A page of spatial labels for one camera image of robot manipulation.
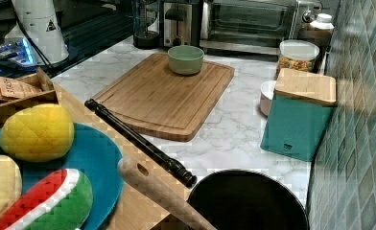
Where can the black drawer handle bar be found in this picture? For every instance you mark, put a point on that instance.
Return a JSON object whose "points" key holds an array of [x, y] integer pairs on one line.
{"points": [[169, 164]]}

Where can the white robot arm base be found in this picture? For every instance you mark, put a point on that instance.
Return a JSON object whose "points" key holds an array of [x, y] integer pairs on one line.
{"points": [[37, 27]]}

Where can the bamboo cutting board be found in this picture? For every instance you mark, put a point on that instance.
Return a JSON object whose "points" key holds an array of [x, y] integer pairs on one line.
{"points": [[153, 100]]}

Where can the green ceramic bowl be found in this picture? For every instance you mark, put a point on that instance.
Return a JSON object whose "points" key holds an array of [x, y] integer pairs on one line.
{"points": [[185, 59]]}

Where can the small white cup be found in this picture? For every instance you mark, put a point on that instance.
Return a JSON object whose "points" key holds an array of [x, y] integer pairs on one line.
{"points": [[267, 89]]}

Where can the silver toaster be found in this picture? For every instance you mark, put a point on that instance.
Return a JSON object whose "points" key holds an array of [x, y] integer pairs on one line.
{"points": [[180, 22]]}

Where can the black frying pan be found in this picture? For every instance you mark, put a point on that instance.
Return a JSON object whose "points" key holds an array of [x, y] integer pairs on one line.
{"points": [[243, 200]]}

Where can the blue round plate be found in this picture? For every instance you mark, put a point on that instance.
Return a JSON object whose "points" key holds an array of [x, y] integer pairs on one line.
{"points": [[96, 155]]}

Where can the stainless toaster oven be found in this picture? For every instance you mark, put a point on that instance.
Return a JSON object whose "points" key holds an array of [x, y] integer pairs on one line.
{"points": [[254, 26]]}

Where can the black glass coffee grinder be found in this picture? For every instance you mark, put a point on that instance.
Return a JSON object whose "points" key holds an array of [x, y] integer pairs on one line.
{"points": [[145, 23]]}

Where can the teal canister with bamboo lid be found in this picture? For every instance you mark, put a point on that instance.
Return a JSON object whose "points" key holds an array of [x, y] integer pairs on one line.
{"points": [[300, 110]]}

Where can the clear cereal container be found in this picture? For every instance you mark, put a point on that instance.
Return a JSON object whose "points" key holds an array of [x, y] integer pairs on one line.
{"points": [[297, 54]]}

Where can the yellow plush pineapple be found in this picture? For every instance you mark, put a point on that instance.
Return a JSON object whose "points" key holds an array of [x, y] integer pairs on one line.
{"points": [[40, 133]]}

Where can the plush watermelon slice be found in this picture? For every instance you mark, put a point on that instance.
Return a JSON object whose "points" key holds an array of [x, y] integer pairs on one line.
{"points": [[60, 201]]}

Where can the white lidded jar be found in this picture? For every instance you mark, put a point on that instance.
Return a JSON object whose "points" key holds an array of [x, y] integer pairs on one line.
{"points": [[322, 26]]}

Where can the wooden tray organizer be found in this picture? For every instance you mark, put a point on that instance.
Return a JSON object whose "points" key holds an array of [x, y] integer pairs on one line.
{"points": [[25, 92]]}

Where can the beige plush toy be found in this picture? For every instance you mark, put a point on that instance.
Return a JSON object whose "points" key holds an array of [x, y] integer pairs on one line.
{"points": [[10, 182]]}

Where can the wooden pan handle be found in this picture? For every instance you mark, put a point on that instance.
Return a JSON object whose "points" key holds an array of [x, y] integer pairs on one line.
{"points": [[151, 186]]}

